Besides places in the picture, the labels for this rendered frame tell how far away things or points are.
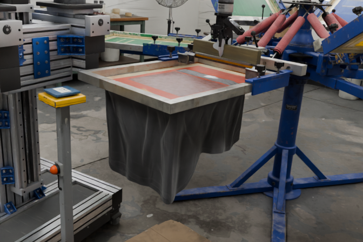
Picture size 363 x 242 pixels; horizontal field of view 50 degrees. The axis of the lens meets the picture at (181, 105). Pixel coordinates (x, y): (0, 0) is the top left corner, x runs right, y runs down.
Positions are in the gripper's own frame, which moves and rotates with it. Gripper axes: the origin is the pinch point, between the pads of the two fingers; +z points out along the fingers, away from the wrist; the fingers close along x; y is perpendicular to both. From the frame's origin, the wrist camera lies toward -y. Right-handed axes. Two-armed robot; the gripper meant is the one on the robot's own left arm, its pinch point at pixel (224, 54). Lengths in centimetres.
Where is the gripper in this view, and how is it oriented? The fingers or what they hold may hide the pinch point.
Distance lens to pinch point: 196.0
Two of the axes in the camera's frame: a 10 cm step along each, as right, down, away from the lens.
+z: -0.6, 9.5, 3.0
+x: -7.0, 1.8, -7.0
